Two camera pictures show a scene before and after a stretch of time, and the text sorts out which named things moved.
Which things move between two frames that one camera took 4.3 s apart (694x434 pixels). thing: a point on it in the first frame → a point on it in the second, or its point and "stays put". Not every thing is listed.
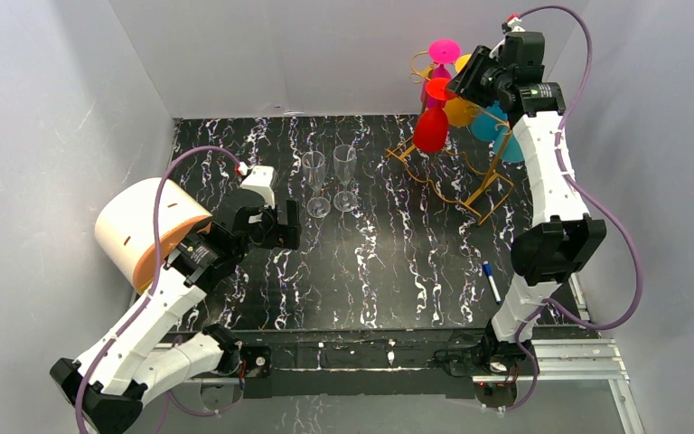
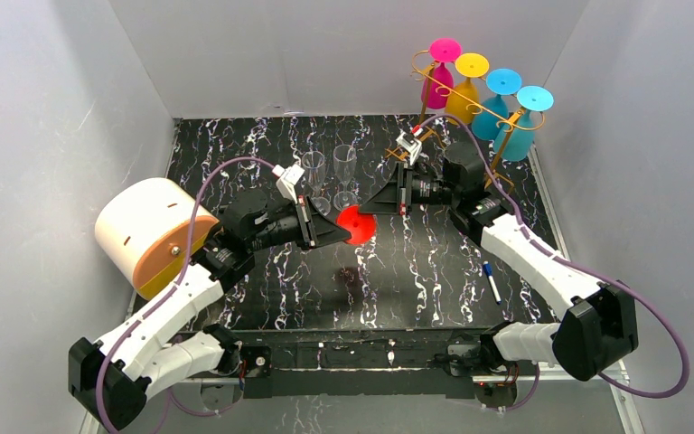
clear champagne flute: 314,165 stays put
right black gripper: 471,74 → 407,191
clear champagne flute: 344,158 stays put
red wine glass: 431,128 → 361,226
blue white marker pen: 487,268 stays put
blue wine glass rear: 484,124 stays put
